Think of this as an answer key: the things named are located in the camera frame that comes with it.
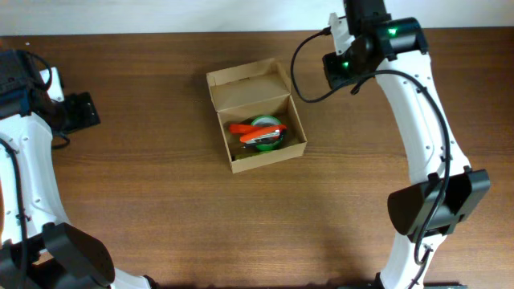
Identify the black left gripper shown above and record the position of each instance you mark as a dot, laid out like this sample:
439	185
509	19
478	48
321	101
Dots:
84	111

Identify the green tape roll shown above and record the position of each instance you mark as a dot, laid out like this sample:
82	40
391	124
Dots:
269	119

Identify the red stapler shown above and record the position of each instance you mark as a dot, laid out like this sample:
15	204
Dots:
255	135

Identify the brown cardboard box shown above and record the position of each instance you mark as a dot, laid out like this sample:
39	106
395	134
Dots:
241	94

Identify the red utility knife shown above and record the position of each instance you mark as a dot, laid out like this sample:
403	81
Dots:
242	128

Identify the yellow highlighter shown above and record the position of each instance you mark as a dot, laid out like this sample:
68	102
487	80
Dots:
244	155

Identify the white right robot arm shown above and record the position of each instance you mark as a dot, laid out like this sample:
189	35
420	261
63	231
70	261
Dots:
444	188

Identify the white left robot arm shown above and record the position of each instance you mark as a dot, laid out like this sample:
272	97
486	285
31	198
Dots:
40	248

